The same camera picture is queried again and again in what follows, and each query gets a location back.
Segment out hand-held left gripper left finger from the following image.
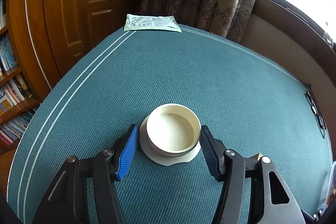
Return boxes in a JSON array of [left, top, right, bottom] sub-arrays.
[[31, 124, 139, 224]]

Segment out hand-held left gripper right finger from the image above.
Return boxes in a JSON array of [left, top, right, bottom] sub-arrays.
[[199, 125, 306, 224]]

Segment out white round flanged container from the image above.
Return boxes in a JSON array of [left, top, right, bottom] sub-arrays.
[[139, 103, 202, 167]]

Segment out black eyeglasses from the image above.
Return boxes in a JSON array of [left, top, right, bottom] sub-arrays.
[[304, 91, 326, 139]]

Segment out teal table cloth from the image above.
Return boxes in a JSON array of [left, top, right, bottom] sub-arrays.
[[7, 26, 334, 224]]

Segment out wooden bookshelf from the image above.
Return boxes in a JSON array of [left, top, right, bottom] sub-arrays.
[[0, 0, 53, 156]]

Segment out green white paper packet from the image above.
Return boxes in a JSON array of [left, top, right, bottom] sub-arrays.
[[124, 14, 183, 33]]

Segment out wooden door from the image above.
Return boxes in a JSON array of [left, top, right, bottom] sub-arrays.
[[25, 0, 150, 83]]

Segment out rows of shelved books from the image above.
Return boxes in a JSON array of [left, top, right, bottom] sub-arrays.
[[0, 0, 38, 146]]

